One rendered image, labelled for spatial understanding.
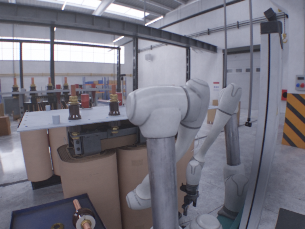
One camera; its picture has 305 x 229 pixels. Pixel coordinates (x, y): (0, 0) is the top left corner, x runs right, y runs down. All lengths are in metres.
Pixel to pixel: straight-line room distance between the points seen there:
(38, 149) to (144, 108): 2.42
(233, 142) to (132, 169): 0.78
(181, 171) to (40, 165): 2.04
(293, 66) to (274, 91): 5.09
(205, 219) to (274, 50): 0.71
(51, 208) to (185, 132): 0.87
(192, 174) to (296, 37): 5.22
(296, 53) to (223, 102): 4.85
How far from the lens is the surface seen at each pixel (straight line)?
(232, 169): 1.34
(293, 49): 5.83
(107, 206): 1.42
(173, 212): 0.67
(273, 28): 0.70
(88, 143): 1.20
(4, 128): 7.47
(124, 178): 1.47
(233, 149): 1.30
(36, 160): 2.88
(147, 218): 1.74
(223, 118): 1.08
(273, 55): 0.68
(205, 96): 0.64
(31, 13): 9.59
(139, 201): 0.92
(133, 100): 0.54
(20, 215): 1.20
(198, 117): 0.67
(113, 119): 1.06
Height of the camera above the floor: 1.54
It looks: 9 degrees down
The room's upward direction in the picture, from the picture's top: straight up
